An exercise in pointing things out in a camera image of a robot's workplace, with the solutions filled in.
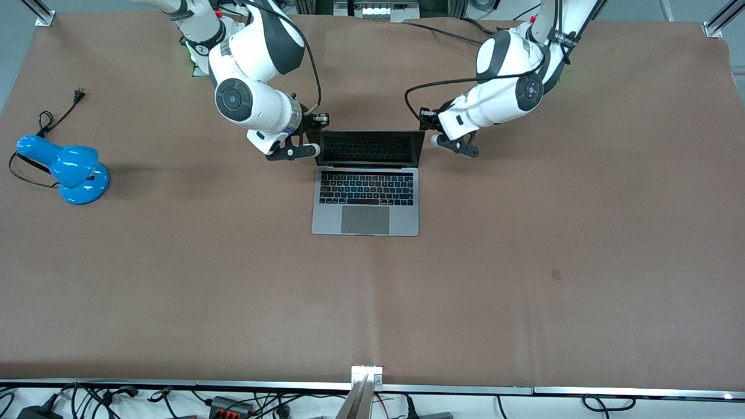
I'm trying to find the black orange connector box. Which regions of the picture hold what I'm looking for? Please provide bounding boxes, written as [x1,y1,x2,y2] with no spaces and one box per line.
[208,396,255,417]

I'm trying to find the brown table cover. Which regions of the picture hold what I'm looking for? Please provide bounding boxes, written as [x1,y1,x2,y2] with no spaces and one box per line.
[0,12,733,392]

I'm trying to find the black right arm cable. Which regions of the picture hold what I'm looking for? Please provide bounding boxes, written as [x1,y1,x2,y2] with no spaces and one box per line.
[242,0,322,114]

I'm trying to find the blue desk lamp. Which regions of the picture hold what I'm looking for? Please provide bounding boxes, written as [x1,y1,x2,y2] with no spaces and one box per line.
[16,136,111,205]

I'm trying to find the grey laptop with black keyboard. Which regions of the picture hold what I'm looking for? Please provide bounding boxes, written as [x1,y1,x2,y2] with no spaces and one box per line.
[306,129,426,237]

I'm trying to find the black looped cable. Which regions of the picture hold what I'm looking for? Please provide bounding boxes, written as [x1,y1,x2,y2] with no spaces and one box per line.
[582,394,636,412]

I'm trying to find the aluminium table edge rail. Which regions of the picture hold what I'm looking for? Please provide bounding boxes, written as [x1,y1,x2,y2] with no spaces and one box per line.
[0,378,745,402]

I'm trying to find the thin black cable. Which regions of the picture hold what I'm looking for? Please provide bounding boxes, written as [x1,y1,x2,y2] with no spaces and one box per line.
[402,21,484,46]

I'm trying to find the aluminium frame post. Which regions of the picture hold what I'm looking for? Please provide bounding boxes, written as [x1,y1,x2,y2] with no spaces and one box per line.
[20,0,56,27]
[701,0,745,39]

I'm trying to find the black lamp cable with plug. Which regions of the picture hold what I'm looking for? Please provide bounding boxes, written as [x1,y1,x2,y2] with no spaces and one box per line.
[8,87,88,189]

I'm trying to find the black power adapter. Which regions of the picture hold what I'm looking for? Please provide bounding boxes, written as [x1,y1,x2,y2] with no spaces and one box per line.
[16,395,63,419]

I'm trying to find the black cable with connector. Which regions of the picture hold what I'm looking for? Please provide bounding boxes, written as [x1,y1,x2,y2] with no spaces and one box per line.
[99,385,139,405]

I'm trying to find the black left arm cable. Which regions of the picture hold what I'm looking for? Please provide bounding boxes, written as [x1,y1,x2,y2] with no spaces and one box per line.
[405,0,577,126]

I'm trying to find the aluminium camera mount beam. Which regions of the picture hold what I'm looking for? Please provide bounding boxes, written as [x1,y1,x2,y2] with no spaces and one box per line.
[335,365,385,419]

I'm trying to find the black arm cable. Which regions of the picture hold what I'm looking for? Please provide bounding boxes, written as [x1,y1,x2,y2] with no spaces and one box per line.
[405,0,577,126]
[242,0,322,114]

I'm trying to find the grey electronics box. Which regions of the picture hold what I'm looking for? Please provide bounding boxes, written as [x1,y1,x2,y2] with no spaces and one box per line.
[334,0,421,23]

